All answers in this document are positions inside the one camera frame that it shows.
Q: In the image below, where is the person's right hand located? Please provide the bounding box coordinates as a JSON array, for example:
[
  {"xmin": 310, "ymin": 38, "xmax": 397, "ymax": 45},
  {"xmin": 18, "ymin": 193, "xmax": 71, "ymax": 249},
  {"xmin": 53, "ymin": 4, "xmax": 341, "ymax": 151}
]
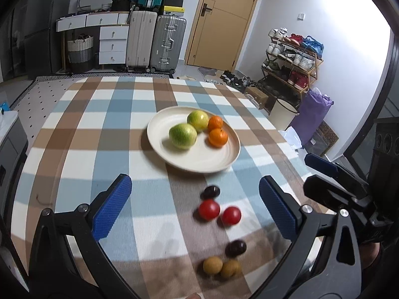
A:
[{"xmin": 359, "ymin": 242, "xmax": 384, "ymax": 269}]

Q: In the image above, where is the silver aluminium suitcase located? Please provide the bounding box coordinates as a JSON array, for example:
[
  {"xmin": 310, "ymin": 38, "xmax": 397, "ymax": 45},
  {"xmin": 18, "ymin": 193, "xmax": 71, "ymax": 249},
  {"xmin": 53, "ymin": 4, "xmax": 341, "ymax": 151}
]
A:
[{"xmin": 149, "ymin": 15, "xmax": 187, "ymax": 74}]

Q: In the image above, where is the white drawer desk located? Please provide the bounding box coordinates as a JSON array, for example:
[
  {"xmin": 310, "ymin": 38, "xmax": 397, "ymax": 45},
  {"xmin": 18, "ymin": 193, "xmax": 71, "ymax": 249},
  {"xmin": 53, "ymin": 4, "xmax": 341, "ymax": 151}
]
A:
[{"xmin": 56, "ymin": 11, "xmax": 129, "ymax": 65}]

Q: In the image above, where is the cream round plate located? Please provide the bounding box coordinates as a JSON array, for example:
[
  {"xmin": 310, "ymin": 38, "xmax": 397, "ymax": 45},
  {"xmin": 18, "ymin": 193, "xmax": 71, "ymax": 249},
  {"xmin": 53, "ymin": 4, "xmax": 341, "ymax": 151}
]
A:
[{"xmin": 147, "ymin": 106, "xmax": 241, "ymax": 174}]

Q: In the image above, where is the red tomato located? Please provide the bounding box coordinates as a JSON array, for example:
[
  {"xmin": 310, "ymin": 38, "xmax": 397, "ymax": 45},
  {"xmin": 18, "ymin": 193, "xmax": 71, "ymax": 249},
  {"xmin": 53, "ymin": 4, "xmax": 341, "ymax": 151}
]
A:
[
  {"xmin": 198, "ymin": 199, "xmax": 220, "ymax": 222},
  {"xmin": 221, "ymin": 206, "xmax": 242, "ymax": 226}
]

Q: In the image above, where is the orange tangerine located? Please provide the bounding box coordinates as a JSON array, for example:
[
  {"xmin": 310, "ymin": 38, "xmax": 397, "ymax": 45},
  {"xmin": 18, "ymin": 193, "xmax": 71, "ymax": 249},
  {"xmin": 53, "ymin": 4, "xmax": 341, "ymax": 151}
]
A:
[
  {"xmin": 208, "ymin": 115, "xmax": 224, "ymax": 132},
  {"xmin": 208, "ymin": 128, "xmax": 229, "ymax": 148}
]

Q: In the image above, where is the large green guava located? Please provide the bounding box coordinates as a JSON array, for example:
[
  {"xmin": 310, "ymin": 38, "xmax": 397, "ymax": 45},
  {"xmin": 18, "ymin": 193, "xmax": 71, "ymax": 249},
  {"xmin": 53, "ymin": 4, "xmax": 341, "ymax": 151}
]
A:
[{"xmin": 168, "ymin": 124, "xmax": 198, "ymax": 150}]

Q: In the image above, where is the wooden door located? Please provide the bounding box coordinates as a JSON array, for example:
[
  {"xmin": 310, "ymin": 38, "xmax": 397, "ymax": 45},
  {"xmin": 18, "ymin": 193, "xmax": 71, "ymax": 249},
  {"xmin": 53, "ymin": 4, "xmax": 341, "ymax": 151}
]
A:
[{"xmin": 185, "ymin": 0, "xmax": 258, "ymax": 72}]

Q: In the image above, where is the white bucket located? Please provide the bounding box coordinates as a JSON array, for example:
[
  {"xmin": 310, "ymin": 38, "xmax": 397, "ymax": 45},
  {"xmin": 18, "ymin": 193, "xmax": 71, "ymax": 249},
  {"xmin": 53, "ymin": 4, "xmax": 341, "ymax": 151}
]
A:
[{"xmin": 268, "ymin": 99, "xmax": 299, "ymax": 131}]

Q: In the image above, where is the brown longan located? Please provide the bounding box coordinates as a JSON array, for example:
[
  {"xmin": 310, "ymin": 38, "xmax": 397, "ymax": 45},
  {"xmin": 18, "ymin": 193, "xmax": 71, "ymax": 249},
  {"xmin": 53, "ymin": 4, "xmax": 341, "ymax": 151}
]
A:
[
  {"xmin": 202, "ymin": 256, "xmax": 223, "ymax": 276},
  {"xmin": 220, "ymin": 259, "xmax": 241, "ymax": 279}
]

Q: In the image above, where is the purple bag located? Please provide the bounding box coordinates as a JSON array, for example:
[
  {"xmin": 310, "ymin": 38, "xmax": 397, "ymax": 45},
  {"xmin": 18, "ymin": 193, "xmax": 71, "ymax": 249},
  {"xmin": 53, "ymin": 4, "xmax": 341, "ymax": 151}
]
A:
[{"xmin": 290, "ymin": 88, "xmax": 334, "ymax": 147}]

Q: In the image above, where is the black refrigerator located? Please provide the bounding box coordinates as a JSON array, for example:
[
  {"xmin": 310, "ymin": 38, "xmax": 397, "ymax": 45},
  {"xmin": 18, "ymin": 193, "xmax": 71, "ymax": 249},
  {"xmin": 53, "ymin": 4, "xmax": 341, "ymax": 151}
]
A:
[{"xmin": 1, "ymin": 0, "xmax": 70, "ymax": 81}]

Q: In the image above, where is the wooden shoe rack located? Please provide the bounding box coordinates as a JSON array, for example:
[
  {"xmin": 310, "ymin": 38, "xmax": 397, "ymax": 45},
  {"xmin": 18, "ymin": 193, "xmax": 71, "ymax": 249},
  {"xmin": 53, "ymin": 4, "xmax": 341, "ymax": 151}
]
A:
[{"xmin": 261, "ymin": 28, "xmax": 325, "ymax": 104}]

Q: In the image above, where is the woven laundry basket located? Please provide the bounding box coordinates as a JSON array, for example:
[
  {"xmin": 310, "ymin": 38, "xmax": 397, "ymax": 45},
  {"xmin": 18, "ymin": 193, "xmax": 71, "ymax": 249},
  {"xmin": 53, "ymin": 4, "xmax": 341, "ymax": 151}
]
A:
[{"xmin": 67, "ymin": 34, "xmax": 95, "ymax": 74}]

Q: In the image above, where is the plaid checkered tablecloth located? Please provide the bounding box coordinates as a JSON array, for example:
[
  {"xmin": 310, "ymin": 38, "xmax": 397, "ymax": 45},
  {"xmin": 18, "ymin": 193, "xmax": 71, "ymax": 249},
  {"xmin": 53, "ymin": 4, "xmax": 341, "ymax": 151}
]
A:
[{"xmin": 11, "ymin": 77, "xmax": 310, "ymax": 298}]

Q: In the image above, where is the front orange tangerine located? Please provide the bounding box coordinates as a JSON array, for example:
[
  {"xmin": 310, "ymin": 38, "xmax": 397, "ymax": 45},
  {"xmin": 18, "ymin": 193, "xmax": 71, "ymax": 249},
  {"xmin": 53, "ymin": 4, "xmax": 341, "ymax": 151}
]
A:
[{"xmin": 208, "ymin": 128, "xmax": 229, "ymax": 148}]

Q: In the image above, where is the rear orange tangerine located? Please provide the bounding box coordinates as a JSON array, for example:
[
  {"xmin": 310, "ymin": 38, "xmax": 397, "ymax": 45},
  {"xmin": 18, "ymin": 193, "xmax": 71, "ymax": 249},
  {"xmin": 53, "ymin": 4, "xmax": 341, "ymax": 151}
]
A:
[{"xmin": 208, "ymin": 115, "xmax": 224, "ymax": 132}]

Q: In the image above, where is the beige ribbed suitcase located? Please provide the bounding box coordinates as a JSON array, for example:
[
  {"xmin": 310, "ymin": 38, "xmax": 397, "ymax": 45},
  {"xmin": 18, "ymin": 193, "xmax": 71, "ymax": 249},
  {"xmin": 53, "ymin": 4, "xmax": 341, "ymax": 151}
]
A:
[{"xmin": 126, "ymin": 10, "xmax": 158, "ymax": 72}]

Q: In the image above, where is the dark plum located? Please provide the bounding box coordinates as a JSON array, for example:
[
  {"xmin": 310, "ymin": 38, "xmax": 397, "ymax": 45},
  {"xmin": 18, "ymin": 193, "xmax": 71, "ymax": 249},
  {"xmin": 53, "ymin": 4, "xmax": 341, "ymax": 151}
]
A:
[
  {"xmin": 225, "ymin": 240, "xmax": 247, "ymax": 258},
  {"xmin": 200, "ymin": 185, "xmax": 220, "ymax": 201}
]

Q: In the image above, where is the yellow-green guava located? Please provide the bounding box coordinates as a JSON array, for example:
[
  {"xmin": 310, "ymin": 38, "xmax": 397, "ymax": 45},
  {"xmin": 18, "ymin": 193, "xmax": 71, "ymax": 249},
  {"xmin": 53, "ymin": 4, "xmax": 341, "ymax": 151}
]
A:
[{"xmin": 187, "ymin": 110, "xmax": 209, "ymax": 132}]

